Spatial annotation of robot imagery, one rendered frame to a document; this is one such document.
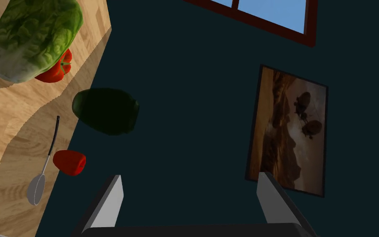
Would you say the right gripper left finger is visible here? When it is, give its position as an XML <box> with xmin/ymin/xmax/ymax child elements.
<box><xmin>72</xmin><ymin>174</ymin><xmax>124</xmax><ymax>235</ymax></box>

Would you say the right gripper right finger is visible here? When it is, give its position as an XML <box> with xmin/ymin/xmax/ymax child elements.
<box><xmin>256</xmin><ymin>171</ymin><xmax>318</xmax><ymax>237</ymax></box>

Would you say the red bell pepper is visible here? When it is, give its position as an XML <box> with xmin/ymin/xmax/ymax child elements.
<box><xmin>53</xmin><ymin>150</ymin><xmax>87</xmax><ymax>177</ymax></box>

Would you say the dark green avocado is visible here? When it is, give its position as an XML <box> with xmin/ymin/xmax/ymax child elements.
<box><xmin>72</xmin><ymin>88</ymin><xmax>140</xmax><ymax>136</ymax></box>

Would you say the red tomato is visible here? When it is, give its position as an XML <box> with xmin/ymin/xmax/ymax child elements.
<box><xmin>34</xmin><ymin>49</ymin><xmax>73</xmax><ymax>84</ymax></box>

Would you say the green lettuce head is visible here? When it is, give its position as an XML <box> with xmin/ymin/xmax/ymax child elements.
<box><xmin>0</xmin><ymin>0</ymin><xmax>84</xmax><ymax>84</ymax></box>

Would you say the grey ladle with black handle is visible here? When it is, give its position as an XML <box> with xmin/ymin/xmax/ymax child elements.
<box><xmin>27</xmin><ymin>115</ymin><xmax>60</xmax><ymax>206</ymax></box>

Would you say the brown framed wall picture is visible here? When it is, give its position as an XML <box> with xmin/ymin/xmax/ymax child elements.
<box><xmin>245</xmin><ymin>64</ymin><xmax>329</xmax><ymax>198</ymax></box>

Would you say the window with dark red frame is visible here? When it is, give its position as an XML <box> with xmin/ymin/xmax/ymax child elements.
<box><xmin>183</xmin><ymin>0</ymin><xmax>318</xmax><ymax>48</ymax></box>

